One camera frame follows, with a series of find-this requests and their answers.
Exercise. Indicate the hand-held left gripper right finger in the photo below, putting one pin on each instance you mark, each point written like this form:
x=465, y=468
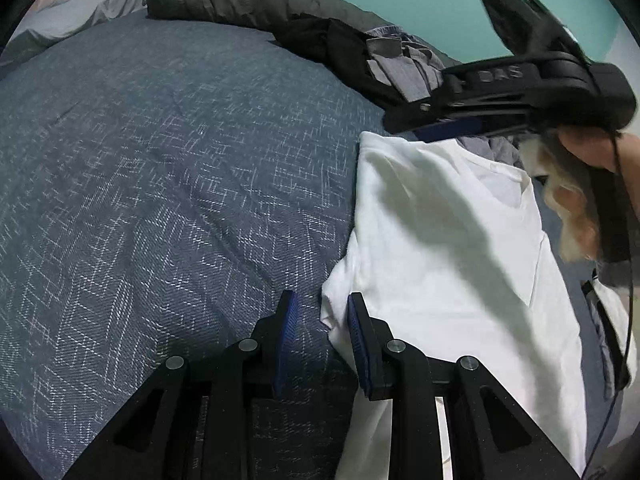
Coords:
x=360, y=345

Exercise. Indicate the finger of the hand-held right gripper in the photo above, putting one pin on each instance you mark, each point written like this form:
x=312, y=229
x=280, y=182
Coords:
x=450, y=112
x=450, y=131

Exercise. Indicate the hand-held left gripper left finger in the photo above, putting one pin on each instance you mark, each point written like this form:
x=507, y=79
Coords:
x=285, y=340

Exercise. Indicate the white t-shirt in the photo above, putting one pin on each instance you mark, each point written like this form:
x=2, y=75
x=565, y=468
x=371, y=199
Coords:
x=450, y=260

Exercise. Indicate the person's right forearm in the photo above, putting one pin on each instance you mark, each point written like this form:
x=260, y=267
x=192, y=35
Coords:
x=575, y=210

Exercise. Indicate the person's right hand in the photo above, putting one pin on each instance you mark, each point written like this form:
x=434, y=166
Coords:
x=595, y=152

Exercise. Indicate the blue-grey shirt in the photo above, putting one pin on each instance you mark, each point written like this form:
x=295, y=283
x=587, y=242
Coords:
x=400, y=65

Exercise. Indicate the blue bed sheet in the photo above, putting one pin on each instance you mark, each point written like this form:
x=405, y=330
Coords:
x=150, y=185

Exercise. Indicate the light grey pillow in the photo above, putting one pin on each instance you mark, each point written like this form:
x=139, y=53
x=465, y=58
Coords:
x=65, y=15

